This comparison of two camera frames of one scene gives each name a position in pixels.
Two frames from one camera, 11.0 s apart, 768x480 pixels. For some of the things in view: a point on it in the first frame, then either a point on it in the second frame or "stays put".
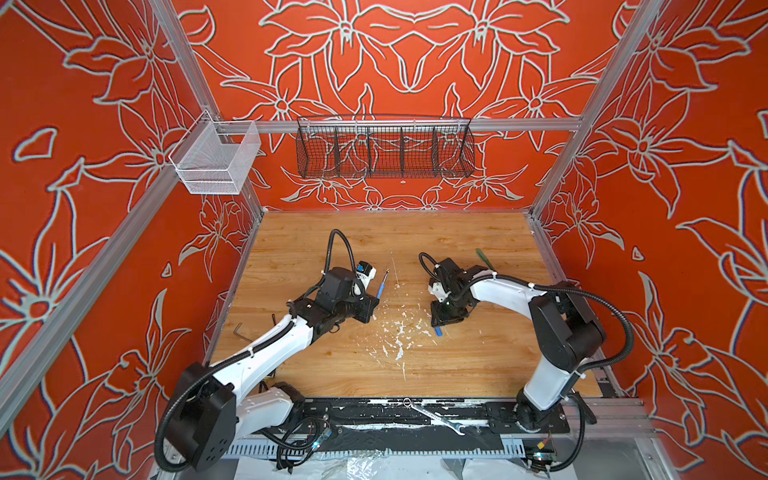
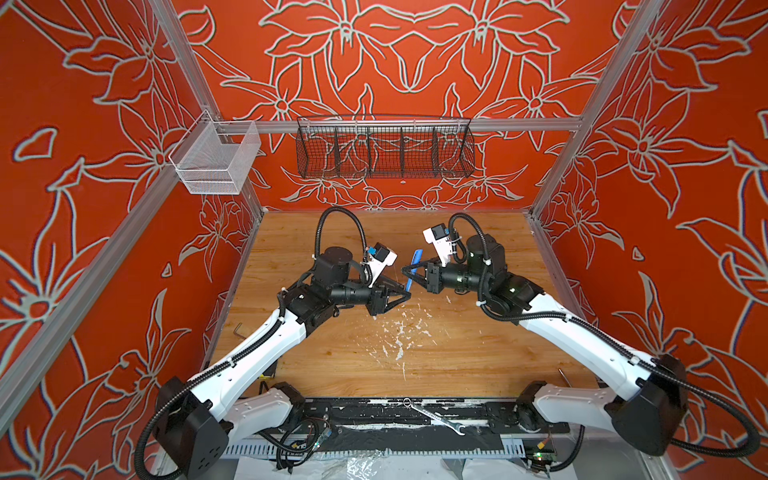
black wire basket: x=384 y=146 stays put
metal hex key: x=240 y=335 stays put
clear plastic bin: x=215 y=157 stays put
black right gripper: x=438 y=319 -> x=432 y=281
